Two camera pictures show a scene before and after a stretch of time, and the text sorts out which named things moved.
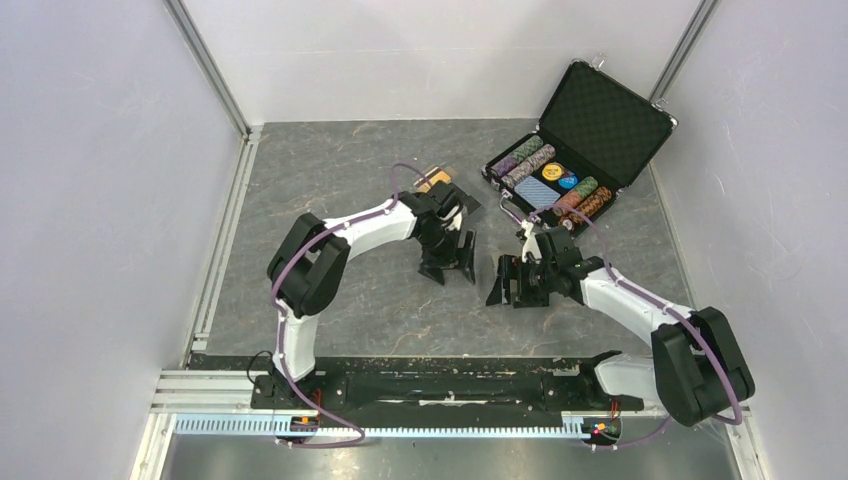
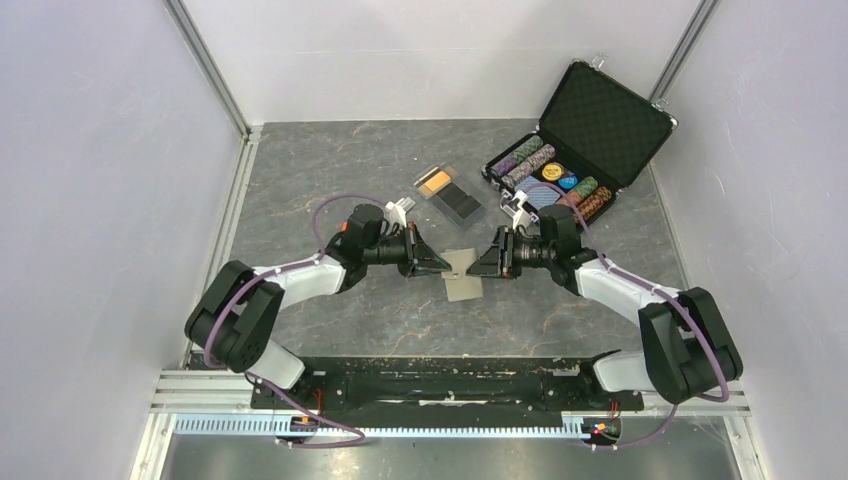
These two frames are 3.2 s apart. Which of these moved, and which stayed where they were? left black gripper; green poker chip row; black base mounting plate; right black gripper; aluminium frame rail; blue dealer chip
Moved: right black gripper; left black gripper
Stayed: blue dealer chip; green poker chip row; aluminium frame rail; black base mounting plate
